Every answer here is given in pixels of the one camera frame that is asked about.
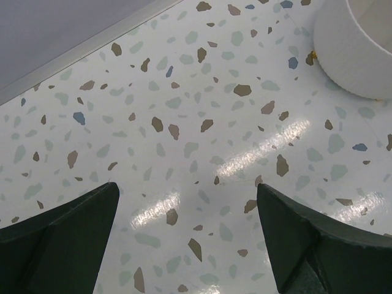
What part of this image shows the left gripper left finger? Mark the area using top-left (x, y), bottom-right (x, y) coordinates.
top-left (1, 182), bottom-right (119, 294)

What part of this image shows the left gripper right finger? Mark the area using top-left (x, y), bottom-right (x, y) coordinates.
top-left (257, 184), bottom-right (391, 293)

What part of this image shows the round beige divided organizer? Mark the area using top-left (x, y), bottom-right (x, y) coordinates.
top-left (313, 1), bottom-right (391, 100)

